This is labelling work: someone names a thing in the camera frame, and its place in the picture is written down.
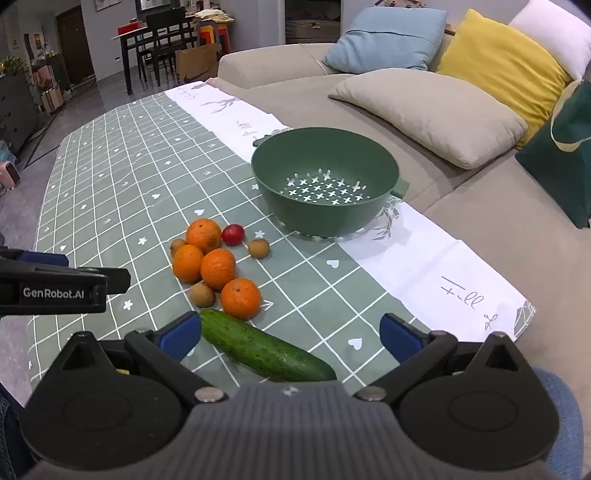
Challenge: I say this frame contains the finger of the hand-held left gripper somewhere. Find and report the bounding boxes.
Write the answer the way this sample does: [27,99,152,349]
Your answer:
[0,247,70,268]
[0,257,131,315]

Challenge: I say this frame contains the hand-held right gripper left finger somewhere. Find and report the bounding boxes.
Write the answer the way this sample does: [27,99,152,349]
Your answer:
[60,310,227,406]

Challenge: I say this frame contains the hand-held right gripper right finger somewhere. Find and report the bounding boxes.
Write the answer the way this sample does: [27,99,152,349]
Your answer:
[353,313,536,404]

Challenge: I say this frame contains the orange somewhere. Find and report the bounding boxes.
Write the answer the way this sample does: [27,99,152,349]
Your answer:
[172,244,205,283]
[220,278,263,320]
[200,248,237,291]
[185,219,223,254]

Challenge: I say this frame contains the green cucumber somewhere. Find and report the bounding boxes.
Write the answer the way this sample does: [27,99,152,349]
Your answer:
[199,309,338,383]

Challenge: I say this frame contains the green colander bowl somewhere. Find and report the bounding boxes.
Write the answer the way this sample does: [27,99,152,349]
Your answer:
[252,128,411,238]

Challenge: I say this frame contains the green checked tablecloth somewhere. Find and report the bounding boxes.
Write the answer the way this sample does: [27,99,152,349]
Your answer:
[25,82,536,402]

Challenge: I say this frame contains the beige sofa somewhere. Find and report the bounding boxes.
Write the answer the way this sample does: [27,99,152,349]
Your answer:
[208,44,591,416]

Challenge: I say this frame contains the dark grey cabinet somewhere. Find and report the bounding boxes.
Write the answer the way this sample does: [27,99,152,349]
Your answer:
[0,69,40,153]

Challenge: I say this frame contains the person's right leg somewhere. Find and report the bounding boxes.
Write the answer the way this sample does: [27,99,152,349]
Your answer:
[531,368,583,469]

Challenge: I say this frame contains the wooden shelf rack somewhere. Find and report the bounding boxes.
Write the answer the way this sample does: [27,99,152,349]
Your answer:
[32,51,71,114]

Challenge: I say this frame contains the dark brown door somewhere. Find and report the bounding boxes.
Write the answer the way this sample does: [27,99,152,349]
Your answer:
[56,7,95,86]

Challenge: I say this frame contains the beige cushion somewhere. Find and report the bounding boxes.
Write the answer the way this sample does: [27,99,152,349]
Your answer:
[329,73,529,169]

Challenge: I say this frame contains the dark green cushion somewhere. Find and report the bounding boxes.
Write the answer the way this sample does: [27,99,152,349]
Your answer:
[516,80,591,229]

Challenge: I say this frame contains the dark dining table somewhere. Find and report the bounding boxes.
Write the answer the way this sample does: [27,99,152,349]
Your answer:
[119,23,199,95]

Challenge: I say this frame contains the brown paper bag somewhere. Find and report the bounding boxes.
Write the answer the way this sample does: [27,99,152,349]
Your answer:
[174,44,222,85]

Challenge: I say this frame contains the dark dining chair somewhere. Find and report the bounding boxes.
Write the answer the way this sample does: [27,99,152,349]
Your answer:
[139,9,197,86]

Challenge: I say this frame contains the orange plastic stools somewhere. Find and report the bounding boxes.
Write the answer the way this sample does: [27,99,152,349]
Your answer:
[198,21,232,52]

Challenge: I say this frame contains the yellow cushion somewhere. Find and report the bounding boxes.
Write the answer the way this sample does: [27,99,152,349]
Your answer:
[436,9,573,148]

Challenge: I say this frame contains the light blue cushion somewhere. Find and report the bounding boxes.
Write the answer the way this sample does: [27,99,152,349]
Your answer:
[322,7,448,75]

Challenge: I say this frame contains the wooden storage box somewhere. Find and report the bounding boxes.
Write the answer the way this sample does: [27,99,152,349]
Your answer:
[285,18,342,45]

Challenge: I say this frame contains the white cushion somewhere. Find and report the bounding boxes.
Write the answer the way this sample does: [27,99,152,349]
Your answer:
[508,0,591,81]

